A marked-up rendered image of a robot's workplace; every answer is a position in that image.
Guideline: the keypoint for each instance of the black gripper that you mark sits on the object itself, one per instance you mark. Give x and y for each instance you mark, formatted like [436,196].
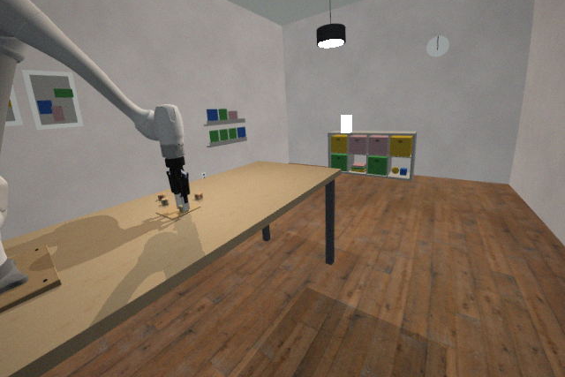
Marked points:
[176,171]

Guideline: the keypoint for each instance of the tan square mat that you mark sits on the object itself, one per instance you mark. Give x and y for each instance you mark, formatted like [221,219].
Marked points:
[172,212]

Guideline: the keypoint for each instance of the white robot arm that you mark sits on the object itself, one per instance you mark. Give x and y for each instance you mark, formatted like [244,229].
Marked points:
[27,25]

